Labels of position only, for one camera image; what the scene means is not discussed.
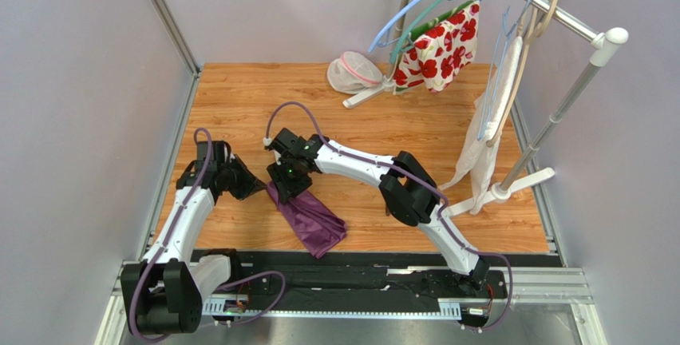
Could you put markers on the metal clothes rack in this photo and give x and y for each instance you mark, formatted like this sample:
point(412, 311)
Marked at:
point(561, 64)

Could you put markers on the purple cloth napkin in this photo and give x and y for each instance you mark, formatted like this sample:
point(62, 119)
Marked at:
point(316, 227)

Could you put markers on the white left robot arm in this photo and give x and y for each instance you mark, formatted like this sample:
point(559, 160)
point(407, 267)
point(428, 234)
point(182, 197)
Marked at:
point(164, 293)

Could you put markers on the blue thin wire hanger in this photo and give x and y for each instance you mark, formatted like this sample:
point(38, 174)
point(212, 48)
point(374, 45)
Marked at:
point(503, 40)

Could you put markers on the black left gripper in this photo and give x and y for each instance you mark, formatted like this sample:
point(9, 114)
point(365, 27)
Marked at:
point(250, 185)

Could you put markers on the teal plastic hanger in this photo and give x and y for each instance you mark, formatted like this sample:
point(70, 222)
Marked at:
point(400, 47)

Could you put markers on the white mesh laundry bag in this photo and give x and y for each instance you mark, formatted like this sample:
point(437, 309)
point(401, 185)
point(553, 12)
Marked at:
point(352, 72)

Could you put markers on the white towel on hanger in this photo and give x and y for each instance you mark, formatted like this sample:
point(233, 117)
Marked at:
point(482, 140)

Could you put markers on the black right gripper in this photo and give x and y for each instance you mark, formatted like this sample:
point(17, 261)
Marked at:
point(286, 187)

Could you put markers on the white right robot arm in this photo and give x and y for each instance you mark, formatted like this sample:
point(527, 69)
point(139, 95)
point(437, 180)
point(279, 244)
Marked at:
point(410, 193)

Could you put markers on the red poppy floral cloth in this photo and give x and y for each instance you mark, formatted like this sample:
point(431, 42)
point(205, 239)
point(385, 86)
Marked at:
point(436, 57)

